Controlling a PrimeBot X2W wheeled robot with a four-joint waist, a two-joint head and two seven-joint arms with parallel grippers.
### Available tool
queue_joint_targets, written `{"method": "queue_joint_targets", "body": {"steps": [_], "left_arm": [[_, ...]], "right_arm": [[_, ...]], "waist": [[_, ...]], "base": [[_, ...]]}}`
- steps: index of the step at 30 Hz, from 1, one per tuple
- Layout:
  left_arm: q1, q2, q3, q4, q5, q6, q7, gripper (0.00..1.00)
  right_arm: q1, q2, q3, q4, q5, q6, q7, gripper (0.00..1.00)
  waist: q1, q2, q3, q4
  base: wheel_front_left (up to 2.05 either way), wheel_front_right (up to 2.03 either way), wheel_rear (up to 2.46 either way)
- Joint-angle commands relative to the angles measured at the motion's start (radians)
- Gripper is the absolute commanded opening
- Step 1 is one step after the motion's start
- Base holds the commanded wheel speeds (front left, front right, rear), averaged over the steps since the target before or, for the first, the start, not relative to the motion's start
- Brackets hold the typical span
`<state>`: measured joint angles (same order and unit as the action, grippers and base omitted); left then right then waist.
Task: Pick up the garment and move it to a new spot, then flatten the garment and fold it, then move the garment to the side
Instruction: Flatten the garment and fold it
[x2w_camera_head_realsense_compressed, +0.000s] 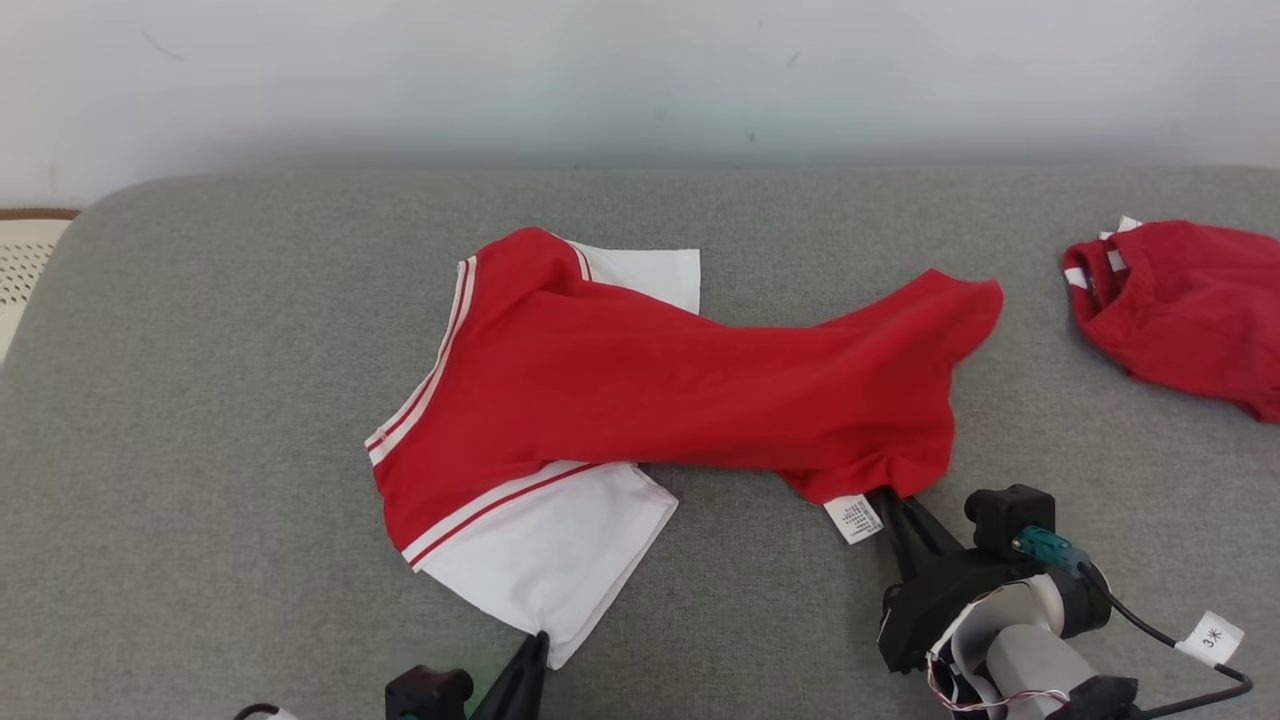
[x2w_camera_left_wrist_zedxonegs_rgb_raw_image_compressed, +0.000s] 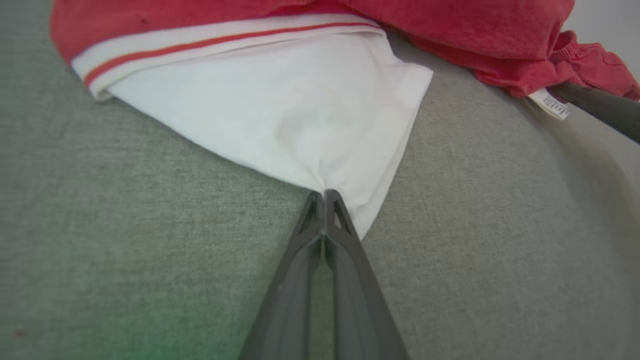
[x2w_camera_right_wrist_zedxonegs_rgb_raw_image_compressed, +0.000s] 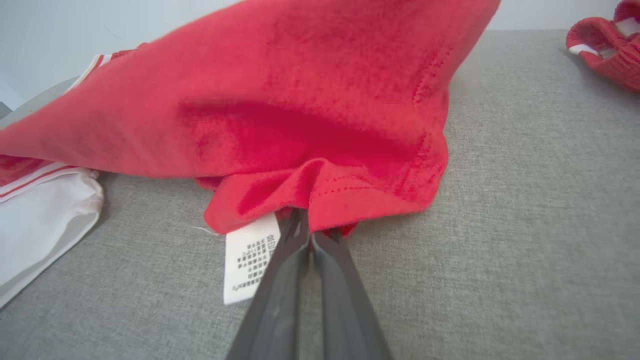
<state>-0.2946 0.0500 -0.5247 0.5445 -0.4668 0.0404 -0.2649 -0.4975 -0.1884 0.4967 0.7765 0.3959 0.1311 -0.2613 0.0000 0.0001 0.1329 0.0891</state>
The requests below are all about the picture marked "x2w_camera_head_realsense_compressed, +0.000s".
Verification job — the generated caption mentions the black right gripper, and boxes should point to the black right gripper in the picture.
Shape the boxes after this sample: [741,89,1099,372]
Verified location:
[866,487,1041,673]

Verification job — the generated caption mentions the red and white jersey shirt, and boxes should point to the red and white jersey shirt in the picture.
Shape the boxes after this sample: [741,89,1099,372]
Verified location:
[365,227,1004,669]

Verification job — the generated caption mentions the grey fabric sofa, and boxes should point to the grey fabric sofa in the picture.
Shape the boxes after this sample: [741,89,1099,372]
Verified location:
[0,165,1280,720]

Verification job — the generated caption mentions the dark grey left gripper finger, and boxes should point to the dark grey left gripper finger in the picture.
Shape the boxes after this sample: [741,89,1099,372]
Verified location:
[470,630,551,720]

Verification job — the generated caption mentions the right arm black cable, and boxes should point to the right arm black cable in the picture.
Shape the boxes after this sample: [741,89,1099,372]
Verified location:
[1090,565,1253,720]

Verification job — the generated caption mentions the white paper cable label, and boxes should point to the white paper cable label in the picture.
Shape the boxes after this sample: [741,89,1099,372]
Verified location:
[1175,610,1246,668]

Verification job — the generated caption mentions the cream perforated laundry basket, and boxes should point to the cream perforated laundry basket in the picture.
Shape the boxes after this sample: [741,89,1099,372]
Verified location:
[0,208,81,361]

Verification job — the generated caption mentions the red shorts with number 23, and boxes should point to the red shorts with number 23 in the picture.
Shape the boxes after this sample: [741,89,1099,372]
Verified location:
[1062,215,1280,423]

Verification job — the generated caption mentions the teal cable connector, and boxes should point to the teal cable connector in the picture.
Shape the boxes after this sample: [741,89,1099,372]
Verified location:
[1012,527,1091,576]

